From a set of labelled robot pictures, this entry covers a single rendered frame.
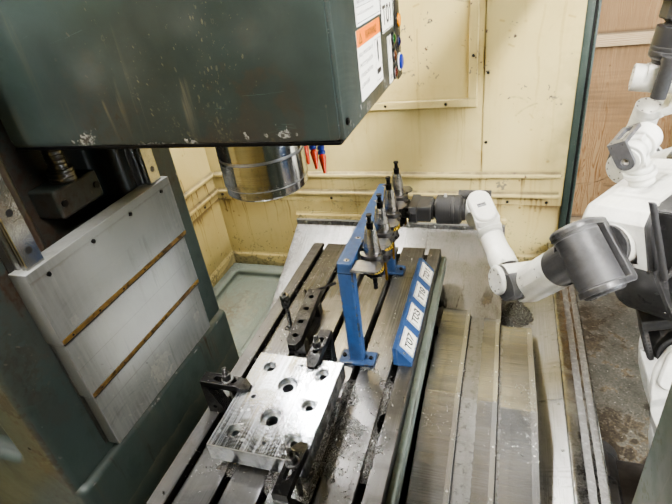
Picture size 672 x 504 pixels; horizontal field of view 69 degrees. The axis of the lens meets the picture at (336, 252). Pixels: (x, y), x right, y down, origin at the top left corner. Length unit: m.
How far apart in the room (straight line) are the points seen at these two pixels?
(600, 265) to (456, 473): 0.62
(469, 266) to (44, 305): 1.42
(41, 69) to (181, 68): 0.27
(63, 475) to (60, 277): 0.47
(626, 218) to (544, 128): 0.80
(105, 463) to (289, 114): 1.00
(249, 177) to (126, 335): 0.61
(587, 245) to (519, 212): 0.97
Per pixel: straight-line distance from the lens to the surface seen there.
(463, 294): 1.88
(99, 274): 1.22
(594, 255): 1.06
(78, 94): 0.94
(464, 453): 1.38
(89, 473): 1.40
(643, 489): 0.89
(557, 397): 1.63
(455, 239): 2.02
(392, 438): 1.20
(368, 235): 1.17
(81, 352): 1.22
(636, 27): 3.50
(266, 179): 0.86
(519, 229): 2.05
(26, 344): 1.18
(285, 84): 0.73
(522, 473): 1.39
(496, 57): 1.81
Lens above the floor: 1.86
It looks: 31 degrees down
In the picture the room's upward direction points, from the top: 8 degrees counter-clockwise
